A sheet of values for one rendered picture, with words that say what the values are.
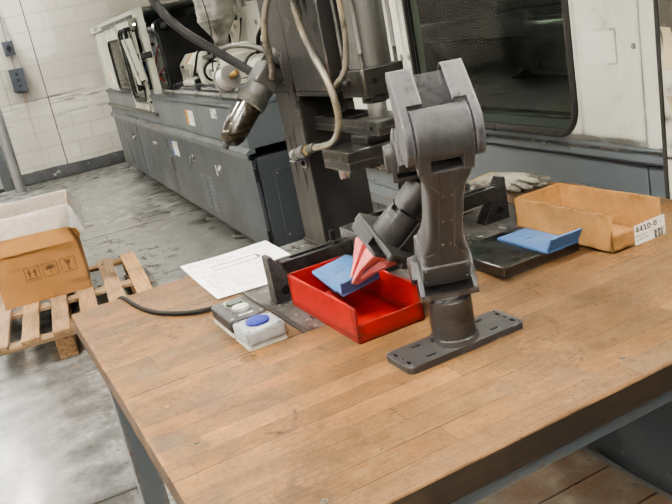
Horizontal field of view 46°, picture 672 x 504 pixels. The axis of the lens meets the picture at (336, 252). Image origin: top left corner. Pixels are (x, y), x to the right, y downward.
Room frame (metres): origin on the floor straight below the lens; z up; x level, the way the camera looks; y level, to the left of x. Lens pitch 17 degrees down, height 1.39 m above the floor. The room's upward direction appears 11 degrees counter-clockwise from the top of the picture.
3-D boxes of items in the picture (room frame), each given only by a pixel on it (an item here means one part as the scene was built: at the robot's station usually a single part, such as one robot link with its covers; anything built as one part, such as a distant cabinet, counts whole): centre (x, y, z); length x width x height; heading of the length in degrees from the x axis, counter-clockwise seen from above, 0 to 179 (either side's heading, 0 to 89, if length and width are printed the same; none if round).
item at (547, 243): (1.34, -0.36, 0.93); 0.15 x 0.07 x 0.03; 23
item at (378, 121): (1.52, -0.08, 1.22); 0.26 x 0.18 x 0.30; 24
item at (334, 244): (1.39, 0.04, 0.95); 0.15 x 0.03 x 0.10; 114
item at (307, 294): (1.23, -0.01, 0.93); 0.25 x 0.12 x 0.06; 24
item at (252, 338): (1.19, 0.15, 0.90); 0.07 x 0.07 x 0.06; 24
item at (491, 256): (1.35, -0.32, 0.91); 0.17 x 0.16 x 0.02; 114
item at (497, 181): (1.59, -0.34, 0.95); 0.06 x 0.03 x 0.09; 114
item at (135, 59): (6.86, 1.32, 1.27); 0.23 x 0.18 x 0.38; 111
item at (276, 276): (1.36, 0.10, 0.95); 0.06 x 0.03 x 0.09; 114
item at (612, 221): (1.39, -0.47, 0.93); 0.25 x 0.13 x 0.08; 24
